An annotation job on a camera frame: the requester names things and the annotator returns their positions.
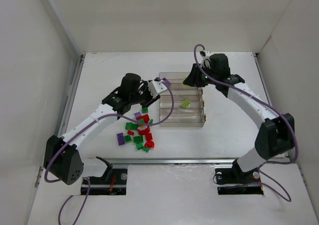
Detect purple lego plate brick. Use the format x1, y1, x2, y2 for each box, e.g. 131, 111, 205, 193
161, 78, 171, 87

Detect lime lego slope brick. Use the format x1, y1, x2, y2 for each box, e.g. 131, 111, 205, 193
181, 100, 191, 109
182, 77, 189, 89

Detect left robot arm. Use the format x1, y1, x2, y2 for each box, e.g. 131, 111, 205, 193
43, 73, 167, 185

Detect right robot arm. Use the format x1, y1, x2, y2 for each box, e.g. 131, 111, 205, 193
183, 50, 297, 176

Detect green lego square brick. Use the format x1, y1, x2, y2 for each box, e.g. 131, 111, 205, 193
141, 108, 149, 114

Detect purple lego round brick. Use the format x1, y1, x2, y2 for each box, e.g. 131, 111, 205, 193
134, 112, 141, 118

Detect red lego block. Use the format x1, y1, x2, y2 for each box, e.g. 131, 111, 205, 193
136, 114, 150, 123

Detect clear compartment organizer tray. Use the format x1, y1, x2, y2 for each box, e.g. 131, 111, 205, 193
159, 72, 206, 129

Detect green lego brick left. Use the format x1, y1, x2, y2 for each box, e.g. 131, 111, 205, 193
125, 122, 139, 130

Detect red lego small brick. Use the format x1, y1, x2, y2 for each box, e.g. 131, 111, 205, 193
145, 133, 153, 141

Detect green lego brick lower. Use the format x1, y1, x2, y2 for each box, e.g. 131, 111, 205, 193
133, 136, 144, 144

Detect red lego arch piece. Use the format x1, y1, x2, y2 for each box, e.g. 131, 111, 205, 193
144, 140, 155, 149

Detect purple lego long plate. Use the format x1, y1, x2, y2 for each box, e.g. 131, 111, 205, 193
117, 133, 126, 146

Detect green lego small bottom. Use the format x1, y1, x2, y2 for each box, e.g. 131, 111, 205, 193
142, 148, 150, 153

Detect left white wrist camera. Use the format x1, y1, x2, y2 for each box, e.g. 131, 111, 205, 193
148, 80, 168, 98

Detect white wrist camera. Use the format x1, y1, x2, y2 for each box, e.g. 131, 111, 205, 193
148, 80, 168, 98
199, 50, 212, 67

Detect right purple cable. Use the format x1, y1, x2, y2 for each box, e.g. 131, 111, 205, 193
193, 44, 300, 203

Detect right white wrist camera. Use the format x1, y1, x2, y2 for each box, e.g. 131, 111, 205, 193
199, 50, 212, 67

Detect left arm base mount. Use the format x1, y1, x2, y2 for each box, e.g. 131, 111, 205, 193
80, 168, 128, 196

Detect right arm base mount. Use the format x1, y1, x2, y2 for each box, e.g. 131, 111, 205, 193
213, 168, 264, 195

